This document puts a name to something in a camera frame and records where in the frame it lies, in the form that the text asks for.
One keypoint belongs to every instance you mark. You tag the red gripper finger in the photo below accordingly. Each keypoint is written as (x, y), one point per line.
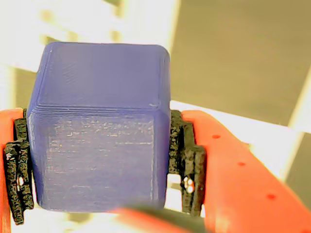
(238, 184)
(7, 131)

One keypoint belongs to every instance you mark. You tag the blue cube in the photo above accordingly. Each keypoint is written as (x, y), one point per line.
(97, 145)

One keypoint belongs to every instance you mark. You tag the black white marker checkerboard mat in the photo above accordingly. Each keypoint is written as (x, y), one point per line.
(230, 60)

